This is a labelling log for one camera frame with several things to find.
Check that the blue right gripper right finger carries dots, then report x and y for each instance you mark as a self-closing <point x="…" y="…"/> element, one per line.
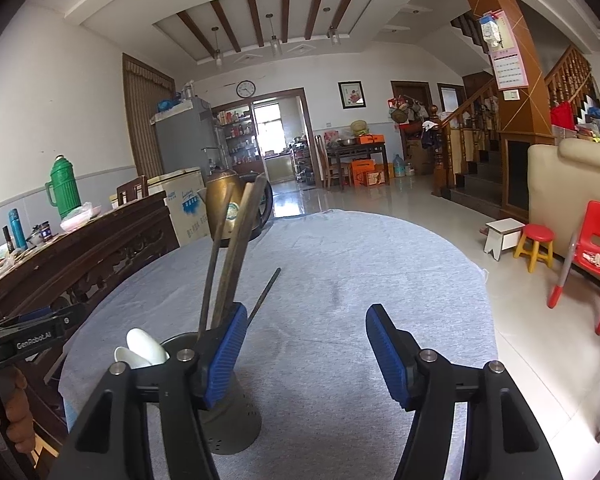
<point x="395" y="352"/>

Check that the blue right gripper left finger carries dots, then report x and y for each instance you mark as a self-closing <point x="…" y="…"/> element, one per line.
<point x="218" y="351"/>

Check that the grey perforated utensil holder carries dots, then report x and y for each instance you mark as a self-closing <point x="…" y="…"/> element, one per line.
<point x="191" y="435"/>

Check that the dark chopstick three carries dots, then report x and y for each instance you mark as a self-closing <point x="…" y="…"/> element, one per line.
<point x="261" y="299"/>

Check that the white plastic spoon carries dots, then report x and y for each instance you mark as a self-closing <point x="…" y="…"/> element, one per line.
<point x="145" y="350"/>

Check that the dark chopstick two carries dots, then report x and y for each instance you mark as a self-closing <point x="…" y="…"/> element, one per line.
<point x="218" y="233"/>

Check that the dark chopstick one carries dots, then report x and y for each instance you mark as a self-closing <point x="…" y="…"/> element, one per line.
<point x="236" y="250"/>

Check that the person's left hand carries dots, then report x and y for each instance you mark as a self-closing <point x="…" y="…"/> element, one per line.
<point x="20" y="429"/>

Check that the light blue table cloth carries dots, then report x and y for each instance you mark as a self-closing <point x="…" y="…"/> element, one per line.
<point x="306" y="362"/>

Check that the dark carved wooden sideboard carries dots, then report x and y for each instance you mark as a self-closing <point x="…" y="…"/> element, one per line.
<point x="82" y="267"/>

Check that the blue water bottle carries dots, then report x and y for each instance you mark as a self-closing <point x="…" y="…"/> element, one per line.
<point x="17" y="230"/>

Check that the small white stool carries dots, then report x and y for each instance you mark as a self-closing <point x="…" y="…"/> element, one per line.
<point x="502" y="235"/>

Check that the green thermos jug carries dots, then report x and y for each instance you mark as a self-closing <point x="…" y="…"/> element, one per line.
<point x="62" y="190"/>

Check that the white chest freezer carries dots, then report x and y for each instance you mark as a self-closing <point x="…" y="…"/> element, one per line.
<point x="188" y="213"/>

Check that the bronze electric kettle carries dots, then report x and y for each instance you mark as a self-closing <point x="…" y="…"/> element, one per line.
<point x="222" y="197"/>

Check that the red yellow stool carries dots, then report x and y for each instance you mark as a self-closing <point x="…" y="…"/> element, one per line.
<point x="536" y="242"/>

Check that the dark wooden chair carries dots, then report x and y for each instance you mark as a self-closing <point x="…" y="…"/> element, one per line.
<point x="132" y="190"/>

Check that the dark wooden side table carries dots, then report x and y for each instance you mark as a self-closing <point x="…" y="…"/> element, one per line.
<point x="365" y="164"/>

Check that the orange box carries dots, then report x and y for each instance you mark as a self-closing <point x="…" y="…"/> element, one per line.
<point x="368" y="138"/>

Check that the red child chair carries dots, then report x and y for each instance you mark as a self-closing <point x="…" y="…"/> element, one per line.
<point x="583" y="249"/>

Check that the wooden stair railing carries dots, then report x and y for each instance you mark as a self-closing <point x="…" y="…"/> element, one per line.
<point x="475" y="125"/>

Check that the grey refrigerator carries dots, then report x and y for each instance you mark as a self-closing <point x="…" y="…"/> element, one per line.
<point x="186" y="137"/>

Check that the beige sofa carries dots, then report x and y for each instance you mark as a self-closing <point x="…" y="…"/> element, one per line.
<point x="562" y="179"/>

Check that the framed wall picture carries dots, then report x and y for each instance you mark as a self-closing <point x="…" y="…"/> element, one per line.
<point x="351" y="94"/>

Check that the round wall clock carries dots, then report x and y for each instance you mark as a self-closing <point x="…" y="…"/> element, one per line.
<point x="246" y="89"/>

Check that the wall calendar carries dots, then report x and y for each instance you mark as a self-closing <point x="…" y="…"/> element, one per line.
<point x="505" y="56"/>

